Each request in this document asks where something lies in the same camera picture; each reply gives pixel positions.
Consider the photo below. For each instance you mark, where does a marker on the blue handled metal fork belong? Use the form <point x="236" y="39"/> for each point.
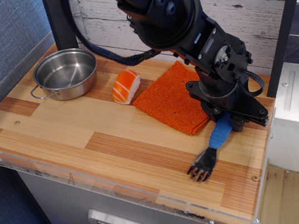
<point x="205" y="162"/>

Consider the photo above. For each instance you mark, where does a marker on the clear acrylic table edge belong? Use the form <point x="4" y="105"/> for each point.
<point x="145" y="167"/>

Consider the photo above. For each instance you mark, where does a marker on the orange knitted cloth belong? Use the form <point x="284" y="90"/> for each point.
<point x="168" y="101"/>

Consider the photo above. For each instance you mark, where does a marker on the black right frame post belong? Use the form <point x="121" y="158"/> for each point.
<point x="284" y="32"/>

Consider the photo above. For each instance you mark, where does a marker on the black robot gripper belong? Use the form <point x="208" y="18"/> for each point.
<point x="226" y="86"/>

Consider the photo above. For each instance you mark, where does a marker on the salmon sushi toy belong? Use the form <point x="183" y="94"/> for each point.
<point x="125" y="86"/>

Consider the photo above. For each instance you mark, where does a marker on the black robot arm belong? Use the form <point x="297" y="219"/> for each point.
<point x="179" y="26"/>

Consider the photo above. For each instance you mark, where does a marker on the stainless steel pot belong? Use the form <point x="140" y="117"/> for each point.
<point x="66" y="74"/>

